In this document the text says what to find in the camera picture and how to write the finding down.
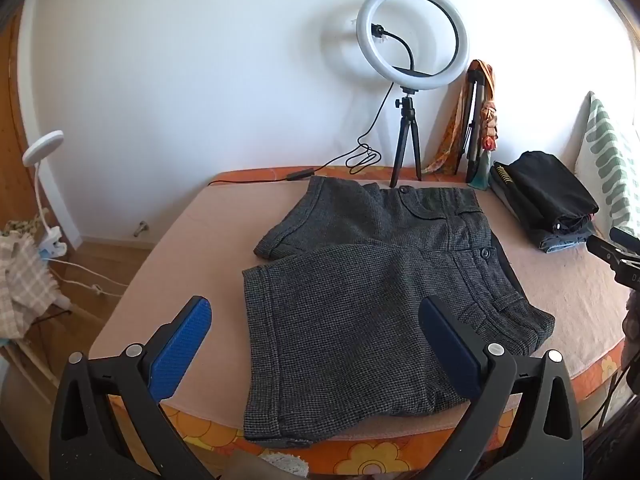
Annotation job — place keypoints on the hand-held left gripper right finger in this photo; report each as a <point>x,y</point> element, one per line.
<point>447,355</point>

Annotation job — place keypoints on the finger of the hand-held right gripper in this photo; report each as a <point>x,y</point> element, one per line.
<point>612,257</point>
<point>625,236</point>

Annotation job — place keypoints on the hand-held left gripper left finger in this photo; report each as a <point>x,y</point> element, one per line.
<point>180,355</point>

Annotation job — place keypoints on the grey houndstooth pants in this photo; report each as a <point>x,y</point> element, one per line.
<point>350,310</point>

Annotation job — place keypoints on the folded blue jeans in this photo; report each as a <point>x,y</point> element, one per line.
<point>560,243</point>

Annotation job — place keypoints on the white green patterned pillow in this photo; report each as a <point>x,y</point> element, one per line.
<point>610,160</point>

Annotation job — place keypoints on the pink bed sheet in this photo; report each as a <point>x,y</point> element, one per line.
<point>175,270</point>

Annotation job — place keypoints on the black folded garment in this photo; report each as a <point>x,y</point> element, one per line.
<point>545,185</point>

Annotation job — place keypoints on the light wooden rack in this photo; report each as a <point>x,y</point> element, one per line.
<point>55,370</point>

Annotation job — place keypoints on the metal door stop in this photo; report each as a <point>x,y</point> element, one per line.
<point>141,228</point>

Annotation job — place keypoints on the dark garment with yellow print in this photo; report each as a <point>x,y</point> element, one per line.
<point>502,180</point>

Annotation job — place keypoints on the beige checked cloth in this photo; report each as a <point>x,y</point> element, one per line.
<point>25,280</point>

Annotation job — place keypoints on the orange patterned scarf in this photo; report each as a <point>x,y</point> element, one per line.
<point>490,125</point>

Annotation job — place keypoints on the folded grey tripod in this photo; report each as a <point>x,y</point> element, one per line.
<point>472,110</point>

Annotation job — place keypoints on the black mini tripod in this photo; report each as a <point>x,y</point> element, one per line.
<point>406,110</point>

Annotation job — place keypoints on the white clip lamp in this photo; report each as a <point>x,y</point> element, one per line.
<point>42,145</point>

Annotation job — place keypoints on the wooden door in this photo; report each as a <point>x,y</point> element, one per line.
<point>10,125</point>

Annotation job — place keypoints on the black gooseneck phone holder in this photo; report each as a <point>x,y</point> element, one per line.
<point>400,41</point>

